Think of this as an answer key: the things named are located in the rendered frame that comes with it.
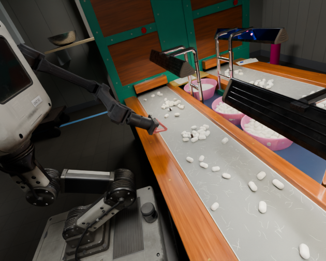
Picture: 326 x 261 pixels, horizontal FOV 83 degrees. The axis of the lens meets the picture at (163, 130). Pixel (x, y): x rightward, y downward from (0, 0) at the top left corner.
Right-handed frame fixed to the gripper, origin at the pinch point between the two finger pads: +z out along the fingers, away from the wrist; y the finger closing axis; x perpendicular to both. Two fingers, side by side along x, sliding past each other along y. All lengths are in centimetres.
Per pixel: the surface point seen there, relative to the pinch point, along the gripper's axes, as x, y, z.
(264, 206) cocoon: -2, -49, 17
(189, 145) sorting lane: 3.0, -5.0, 13.8
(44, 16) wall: -13, 333, -118
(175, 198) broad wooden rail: 13.0, -32.8, -1.8
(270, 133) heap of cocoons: -19.9, -20.6, 40.7
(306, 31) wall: -162, 164, 242
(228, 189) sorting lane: 2.6, -37.1, 14.4
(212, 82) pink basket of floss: -31, 57, 53
